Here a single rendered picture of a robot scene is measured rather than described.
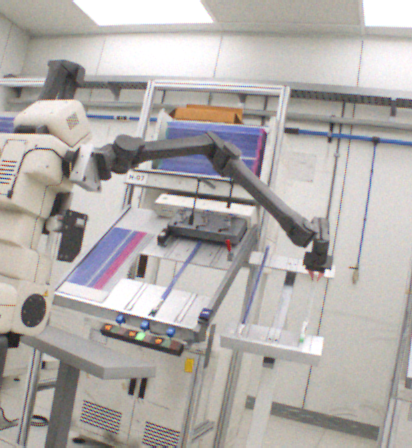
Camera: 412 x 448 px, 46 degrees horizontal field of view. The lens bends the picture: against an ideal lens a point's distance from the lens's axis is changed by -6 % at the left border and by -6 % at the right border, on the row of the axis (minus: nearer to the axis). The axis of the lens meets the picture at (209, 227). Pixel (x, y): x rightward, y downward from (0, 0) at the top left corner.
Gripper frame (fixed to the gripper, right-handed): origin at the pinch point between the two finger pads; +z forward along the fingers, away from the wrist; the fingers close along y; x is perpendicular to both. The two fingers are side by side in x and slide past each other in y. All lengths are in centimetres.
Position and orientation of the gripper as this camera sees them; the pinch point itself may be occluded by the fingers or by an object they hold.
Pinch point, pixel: (315, 278)
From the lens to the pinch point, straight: 183.3
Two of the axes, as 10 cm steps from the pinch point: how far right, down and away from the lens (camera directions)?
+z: 0.3, 7.7, 6.3
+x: -2.9, 6.1, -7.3
